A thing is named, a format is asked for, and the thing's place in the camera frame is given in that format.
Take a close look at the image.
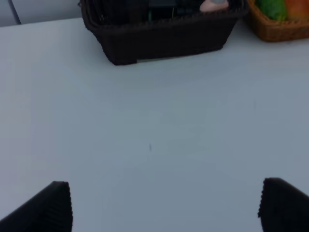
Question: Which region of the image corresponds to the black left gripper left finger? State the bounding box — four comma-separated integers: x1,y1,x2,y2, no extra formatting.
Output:
0,181,73,232

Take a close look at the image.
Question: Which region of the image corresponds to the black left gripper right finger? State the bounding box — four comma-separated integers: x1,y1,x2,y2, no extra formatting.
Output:
258,177,309,232

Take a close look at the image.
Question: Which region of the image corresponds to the green lime fruit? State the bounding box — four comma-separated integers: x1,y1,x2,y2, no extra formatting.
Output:
255,0,287,22

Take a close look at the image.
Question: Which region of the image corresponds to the red yellow peach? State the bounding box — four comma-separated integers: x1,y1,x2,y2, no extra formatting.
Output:
285,0,309,21

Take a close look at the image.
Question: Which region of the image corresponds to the pink lotion bottle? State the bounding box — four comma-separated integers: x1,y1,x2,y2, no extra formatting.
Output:
199,0,229,13

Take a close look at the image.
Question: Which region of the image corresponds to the light orange wicker basket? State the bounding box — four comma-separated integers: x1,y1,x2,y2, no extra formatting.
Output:
244,0,309,43

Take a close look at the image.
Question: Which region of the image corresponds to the dark brown wicker basket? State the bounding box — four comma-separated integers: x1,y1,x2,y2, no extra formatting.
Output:
79,0,249,65

